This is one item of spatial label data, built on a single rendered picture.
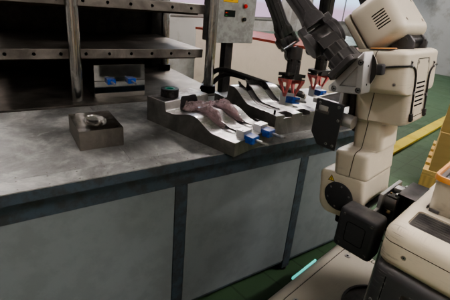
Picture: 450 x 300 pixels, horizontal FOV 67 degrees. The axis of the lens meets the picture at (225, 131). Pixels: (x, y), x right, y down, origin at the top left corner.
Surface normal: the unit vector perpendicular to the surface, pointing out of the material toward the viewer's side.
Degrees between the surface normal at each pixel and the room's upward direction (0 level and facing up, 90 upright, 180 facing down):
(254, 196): 90
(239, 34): 90
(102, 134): 90
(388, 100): 90
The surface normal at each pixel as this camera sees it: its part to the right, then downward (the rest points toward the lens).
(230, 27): 0.53, 0.35
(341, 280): 0.08, -0.93
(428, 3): -0.73, 0.19
